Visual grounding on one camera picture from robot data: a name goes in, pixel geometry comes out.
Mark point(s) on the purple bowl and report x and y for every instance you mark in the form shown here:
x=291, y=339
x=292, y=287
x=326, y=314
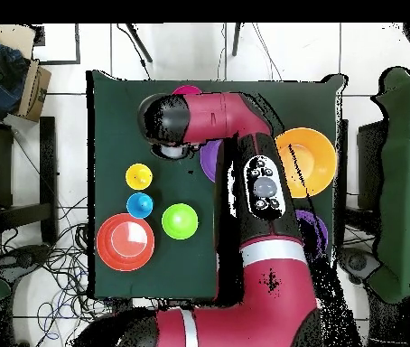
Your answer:
x=318, y=231
x=208, y=162

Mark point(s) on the pink bowl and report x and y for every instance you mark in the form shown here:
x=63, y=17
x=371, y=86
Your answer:
x=187, y=89

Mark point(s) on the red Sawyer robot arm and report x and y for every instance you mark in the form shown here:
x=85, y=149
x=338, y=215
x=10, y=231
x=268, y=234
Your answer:
x=262, y=271

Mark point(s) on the green bowl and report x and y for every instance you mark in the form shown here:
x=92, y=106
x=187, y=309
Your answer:
x=179, y=221

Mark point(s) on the blue cup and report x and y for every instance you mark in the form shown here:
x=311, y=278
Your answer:
x=140, y=205

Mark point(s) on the yellow cup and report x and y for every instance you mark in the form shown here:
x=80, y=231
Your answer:
x=139, y=176

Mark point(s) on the orange-red bowl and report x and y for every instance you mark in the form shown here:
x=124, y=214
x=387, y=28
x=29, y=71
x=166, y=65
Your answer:
x=125, y=242

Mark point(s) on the dark green tablecloth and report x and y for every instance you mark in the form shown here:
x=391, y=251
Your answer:
x=125, y=126

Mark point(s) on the large yellow bowl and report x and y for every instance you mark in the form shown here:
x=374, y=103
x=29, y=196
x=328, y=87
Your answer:
x=313, y=162

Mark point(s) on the black stand leg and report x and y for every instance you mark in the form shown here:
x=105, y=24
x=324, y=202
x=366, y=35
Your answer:
x=140, y=43
x=236, y=39

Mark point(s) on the black wheeled base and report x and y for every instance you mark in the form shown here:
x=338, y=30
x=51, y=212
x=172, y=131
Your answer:
x=358, y=264
x=20, y=260

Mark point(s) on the cardboard box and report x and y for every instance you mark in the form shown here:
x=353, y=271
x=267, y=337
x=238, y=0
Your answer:
x=33, y=90

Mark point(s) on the blue clothing pile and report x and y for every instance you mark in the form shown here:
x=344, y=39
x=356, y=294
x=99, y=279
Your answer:
x=4, y=79

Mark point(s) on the beige cardboard sheet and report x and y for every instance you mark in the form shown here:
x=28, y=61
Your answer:
x=13, y=39

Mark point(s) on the black metal frame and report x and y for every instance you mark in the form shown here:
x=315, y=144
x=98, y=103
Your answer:
x=48, y=162
x=369, y=162

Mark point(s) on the white board black frame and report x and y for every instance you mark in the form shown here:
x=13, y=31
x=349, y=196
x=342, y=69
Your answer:
x=57, y=43

